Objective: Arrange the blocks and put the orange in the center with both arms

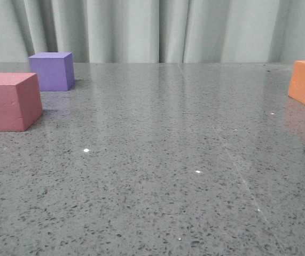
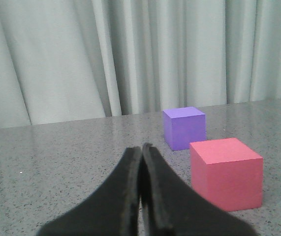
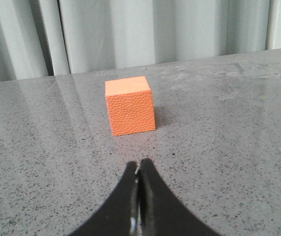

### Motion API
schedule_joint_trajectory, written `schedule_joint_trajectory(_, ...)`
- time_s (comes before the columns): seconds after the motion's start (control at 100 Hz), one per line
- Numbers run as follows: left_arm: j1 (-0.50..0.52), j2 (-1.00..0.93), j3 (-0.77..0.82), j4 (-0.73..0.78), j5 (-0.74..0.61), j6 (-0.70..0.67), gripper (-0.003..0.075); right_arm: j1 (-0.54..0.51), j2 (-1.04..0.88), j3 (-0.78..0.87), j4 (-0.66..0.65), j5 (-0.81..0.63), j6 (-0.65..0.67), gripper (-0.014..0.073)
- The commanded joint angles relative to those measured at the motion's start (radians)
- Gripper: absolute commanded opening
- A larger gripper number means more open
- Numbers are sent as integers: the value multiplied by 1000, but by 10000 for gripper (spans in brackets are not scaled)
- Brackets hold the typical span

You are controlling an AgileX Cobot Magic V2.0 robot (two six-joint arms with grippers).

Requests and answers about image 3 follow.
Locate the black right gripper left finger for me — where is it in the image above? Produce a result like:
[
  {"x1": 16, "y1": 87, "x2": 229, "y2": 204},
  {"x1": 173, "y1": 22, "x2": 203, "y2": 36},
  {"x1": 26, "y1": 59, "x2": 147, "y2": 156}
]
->
[{"x1": 71, "y1": 161, "x2": 138, "y2": 236}]

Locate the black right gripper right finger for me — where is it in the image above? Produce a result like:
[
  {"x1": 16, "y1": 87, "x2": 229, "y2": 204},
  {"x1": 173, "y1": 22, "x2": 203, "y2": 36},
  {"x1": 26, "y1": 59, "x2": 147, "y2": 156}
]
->
[{"x1": 139, "y1": 158, "x2": 218, "y2": 236}]

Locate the orange foam cube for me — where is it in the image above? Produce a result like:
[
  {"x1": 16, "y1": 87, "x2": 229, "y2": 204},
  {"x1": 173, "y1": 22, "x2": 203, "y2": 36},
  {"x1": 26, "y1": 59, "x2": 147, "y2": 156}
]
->
[{"x1": 105, "y1": 76, "x2": 156, "y2": 136}]

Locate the grey pleated curtain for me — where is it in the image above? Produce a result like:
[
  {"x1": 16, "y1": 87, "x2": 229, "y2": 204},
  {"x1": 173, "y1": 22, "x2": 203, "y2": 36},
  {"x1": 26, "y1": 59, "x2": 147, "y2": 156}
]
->
[{"x1": 0, "y1": 0, "x2": 281, "y2": 81}]

